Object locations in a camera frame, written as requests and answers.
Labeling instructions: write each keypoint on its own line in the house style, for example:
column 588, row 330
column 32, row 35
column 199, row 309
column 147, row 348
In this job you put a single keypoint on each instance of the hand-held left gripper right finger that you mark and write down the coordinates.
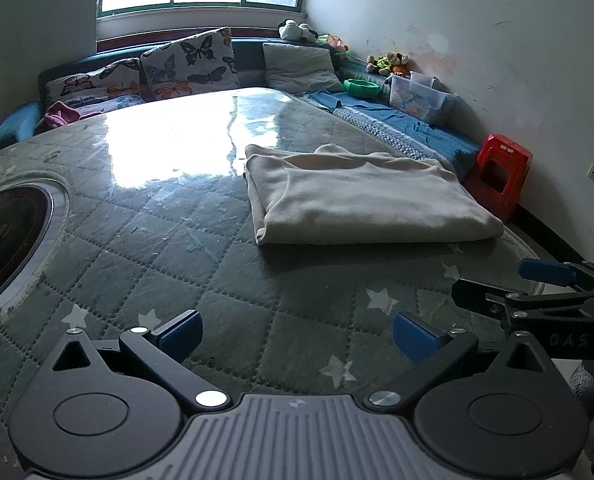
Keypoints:
column 414, row 337

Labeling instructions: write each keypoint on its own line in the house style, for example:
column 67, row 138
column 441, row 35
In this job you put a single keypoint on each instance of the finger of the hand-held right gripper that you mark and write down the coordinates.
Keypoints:
column 547, row 271
column 477, row 294

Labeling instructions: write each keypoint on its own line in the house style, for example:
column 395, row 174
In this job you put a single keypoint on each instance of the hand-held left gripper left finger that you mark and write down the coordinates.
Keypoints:
column 179, row 335

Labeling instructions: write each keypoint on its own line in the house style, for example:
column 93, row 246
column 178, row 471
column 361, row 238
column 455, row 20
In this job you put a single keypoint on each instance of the beige garment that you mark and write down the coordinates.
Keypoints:
column 367, row 195

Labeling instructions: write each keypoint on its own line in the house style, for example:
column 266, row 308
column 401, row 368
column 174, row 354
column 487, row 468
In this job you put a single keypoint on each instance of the green quilted table cover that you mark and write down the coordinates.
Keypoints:
column 177, row 270

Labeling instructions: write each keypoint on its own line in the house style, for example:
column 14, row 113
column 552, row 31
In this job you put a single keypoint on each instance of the red plastic stool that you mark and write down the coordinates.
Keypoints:
column 502, row 160

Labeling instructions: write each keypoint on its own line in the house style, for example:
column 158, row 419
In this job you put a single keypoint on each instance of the blue sofa blanket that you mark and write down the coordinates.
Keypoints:
column 417, row 132

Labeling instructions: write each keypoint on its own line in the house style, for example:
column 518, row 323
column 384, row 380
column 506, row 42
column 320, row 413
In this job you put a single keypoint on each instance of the round black hotplate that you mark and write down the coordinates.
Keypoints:
column 2, row 240

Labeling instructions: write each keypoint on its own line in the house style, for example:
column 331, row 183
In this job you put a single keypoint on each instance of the clear plastic storage box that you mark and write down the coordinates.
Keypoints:
column 419, row 100

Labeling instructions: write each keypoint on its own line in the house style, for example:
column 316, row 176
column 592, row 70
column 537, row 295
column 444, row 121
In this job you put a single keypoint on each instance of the green plastic bowl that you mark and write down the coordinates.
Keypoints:
column 363, row 89

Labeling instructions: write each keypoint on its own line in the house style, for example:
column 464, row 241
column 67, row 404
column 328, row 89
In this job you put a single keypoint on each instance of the brown plush monkey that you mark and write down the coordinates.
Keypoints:
column 399, row 62

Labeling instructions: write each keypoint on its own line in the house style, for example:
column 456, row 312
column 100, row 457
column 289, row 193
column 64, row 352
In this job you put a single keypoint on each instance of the pink cloth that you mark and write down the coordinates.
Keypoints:
column 62, row 115

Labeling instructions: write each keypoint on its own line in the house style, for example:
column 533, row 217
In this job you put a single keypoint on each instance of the green plush toy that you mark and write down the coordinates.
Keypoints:
column 378, row 64

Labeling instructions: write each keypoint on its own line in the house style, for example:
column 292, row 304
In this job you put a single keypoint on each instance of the flat butterfly print pillow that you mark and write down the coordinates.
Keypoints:
column 94, row 85

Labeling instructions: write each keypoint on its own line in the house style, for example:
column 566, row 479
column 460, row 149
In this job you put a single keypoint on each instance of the teal sofa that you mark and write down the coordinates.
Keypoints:
column 14, row 127

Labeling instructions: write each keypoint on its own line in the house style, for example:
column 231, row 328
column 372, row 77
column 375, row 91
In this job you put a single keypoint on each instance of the large butterfly print pillow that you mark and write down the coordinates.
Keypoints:
column 192, row 62

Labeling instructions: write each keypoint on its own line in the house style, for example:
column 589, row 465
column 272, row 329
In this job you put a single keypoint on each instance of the pink green toy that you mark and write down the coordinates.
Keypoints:
column 334, row 45

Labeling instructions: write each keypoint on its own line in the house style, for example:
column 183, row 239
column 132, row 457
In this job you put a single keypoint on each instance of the grey pillow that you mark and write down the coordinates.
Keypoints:
column 299, row 67

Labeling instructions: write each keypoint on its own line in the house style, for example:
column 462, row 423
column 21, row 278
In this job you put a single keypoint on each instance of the panda plush toy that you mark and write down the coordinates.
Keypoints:
column 297, row 31

